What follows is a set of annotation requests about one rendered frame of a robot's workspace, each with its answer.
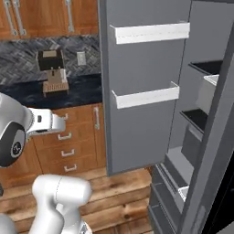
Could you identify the wooden base cupboard door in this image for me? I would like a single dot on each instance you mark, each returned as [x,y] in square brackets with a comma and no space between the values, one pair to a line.
[21,170]

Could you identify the white fridge bin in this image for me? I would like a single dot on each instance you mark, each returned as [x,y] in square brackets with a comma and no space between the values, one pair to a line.
[207,94]

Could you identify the grey fridge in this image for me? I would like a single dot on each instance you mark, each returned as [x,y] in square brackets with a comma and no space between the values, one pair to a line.
[210,33]

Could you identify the narrow wooden cupboard door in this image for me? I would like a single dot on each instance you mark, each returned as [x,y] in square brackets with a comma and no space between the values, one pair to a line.
[100,143]

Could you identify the grey fridge drawer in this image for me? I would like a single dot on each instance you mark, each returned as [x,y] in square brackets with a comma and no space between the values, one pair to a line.
[191,146]

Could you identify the black and beige coffee machine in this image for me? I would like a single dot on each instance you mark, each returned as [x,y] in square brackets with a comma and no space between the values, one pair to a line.
[54,76]

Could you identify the grey wall socket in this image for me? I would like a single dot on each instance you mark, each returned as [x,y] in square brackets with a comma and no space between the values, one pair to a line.
[81,58]

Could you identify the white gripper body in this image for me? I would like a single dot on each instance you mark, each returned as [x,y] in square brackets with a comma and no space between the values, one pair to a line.
[58,123]

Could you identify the wooden wall cupboard door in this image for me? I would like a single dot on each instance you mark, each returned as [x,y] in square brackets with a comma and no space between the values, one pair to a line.
[42,16]
[87,15]
[3,18]

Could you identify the wooden drawer front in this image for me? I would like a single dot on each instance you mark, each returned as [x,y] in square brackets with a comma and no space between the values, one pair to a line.
[80,132]
[79,112]
[48,154]
[51,167]

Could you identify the white fridge door shelf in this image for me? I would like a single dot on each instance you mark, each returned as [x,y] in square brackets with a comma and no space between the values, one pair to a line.
[146,97]
[151,33]

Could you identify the black fridge shelf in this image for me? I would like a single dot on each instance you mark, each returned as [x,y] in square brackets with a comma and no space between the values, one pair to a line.
[208,67]
[196,118]

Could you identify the grey fridge door with shelves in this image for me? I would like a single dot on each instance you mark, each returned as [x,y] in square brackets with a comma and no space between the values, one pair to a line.
[137,70]

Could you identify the grey freezer drawer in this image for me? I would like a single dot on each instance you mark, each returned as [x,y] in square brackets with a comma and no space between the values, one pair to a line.
[164,198]

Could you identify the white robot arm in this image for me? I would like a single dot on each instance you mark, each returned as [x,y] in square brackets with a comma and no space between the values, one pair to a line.
[58,195]

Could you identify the dark grey fridge door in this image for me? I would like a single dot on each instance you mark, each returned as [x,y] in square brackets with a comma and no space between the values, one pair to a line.
[210,158]

